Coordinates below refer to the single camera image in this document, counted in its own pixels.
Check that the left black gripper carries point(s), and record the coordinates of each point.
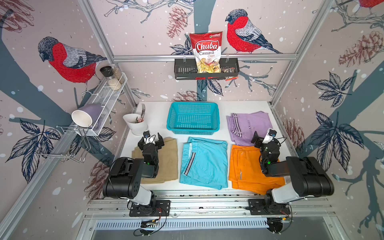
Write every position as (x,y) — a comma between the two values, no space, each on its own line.
(160,141)

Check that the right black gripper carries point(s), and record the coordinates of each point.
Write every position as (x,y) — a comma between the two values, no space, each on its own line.
(255,138)

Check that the purple pants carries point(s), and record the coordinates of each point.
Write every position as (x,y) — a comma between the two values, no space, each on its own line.
(243,126)

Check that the beige pants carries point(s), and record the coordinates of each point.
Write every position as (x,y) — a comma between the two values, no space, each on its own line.
(168,163)

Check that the orange pants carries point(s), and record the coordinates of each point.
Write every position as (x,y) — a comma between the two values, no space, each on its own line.
(246,174)

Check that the teal plastic basket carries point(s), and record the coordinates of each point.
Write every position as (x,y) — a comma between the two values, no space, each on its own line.
(193,118)

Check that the teal pants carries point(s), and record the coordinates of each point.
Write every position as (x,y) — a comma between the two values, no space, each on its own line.
(205,163)

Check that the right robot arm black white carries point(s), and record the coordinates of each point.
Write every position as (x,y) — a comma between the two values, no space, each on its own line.
(308,178)

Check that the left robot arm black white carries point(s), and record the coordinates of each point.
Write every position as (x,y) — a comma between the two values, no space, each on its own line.
(125,175)

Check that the metal utensils in cup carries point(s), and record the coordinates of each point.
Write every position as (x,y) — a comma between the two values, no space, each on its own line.
(141,118)

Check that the white utensil holder cup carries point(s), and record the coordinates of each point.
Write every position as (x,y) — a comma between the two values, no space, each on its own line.
(136,127)

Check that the purple white cup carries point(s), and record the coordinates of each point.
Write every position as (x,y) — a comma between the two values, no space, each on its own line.
(86,115)

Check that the glass spice jar on shelf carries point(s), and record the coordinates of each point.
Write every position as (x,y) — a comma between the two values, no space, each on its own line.
(117,73)

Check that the black lid spice jar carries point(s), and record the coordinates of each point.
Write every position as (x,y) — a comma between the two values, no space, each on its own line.
(107,72)

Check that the Chuba cassava chips bag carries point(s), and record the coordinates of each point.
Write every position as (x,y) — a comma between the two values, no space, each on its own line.
(207,51)

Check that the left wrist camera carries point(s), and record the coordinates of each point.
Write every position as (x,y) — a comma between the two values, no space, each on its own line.
(146,136)

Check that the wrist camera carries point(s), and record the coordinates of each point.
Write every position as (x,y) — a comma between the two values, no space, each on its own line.
(271,134)
(146,136)

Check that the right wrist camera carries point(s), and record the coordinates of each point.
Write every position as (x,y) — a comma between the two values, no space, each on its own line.
(271,134)

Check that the white wire wall shelf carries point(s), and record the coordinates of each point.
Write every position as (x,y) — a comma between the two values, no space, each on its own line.
(106,96)

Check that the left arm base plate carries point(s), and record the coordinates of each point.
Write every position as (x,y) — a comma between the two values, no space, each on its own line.
(154,209)

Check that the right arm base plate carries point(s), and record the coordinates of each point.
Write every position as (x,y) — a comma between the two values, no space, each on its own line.
(258,207)

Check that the wire cup holder rack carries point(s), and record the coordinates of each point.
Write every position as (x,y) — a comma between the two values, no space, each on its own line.
(64,143)

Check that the black wall basket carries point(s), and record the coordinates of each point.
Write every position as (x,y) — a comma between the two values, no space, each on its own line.
(189,69)

